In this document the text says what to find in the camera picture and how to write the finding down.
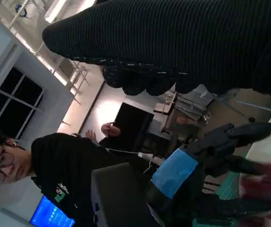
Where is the white charging cable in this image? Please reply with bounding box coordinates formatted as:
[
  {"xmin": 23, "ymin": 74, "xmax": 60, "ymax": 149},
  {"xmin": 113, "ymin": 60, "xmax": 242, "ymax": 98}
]
[{"xmin": 105, "ymin": 148, "xmax": 161, "ymax": 175}]

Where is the blue lit screen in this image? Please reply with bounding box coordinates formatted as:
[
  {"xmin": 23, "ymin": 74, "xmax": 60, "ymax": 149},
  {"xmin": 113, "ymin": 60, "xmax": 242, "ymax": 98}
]
[{"xmin": 29, "ymin": 195, "xmax": 76, "ymax": 227}]

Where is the person behind monitor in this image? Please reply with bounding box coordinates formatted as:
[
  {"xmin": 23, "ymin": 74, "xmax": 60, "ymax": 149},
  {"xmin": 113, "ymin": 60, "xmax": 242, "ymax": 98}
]
[{"xmin": 85, "ymin": 122, "xmax": 122, "ymax": 144}]

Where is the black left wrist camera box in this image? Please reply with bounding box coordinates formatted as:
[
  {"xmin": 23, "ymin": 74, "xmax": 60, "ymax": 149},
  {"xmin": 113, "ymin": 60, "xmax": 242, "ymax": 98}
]
[{"xmin": 91, "ymin": 162, "xmax": 161, "ymax": 227}]

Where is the person in black top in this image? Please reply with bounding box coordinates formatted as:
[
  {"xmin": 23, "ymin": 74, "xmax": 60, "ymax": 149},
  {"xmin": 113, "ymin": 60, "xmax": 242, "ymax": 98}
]
[{"xmin": 0, "ymin": 127, "xmax": 159, "ymax": 227}]

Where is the dark window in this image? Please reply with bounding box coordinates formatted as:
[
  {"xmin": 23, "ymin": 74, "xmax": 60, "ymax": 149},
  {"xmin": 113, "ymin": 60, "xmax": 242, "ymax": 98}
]
[{"xmin": 0, "ymin": 66, "xmax": 44, "ymax": 140}]

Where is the black computer monitor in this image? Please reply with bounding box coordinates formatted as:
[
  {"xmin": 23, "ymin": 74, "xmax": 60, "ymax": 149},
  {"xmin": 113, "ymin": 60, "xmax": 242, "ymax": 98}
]
[{"xmin": 113, "ymin": 102, "xmax": 155, "ymax": 152}]

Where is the black left robot hand, blue tape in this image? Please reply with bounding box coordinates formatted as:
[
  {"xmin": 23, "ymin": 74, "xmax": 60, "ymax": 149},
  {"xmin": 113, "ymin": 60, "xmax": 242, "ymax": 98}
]
[{"xmin": 147, "ymin": 122, "xmax": 271, "ymax": 227}]

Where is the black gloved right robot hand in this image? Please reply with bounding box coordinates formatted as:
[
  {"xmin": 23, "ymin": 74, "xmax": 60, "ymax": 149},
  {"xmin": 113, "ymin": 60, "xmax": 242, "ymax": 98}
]
[{"xmin": 42, "ymin": 0, "xmax": 271, "ymax": 99}]

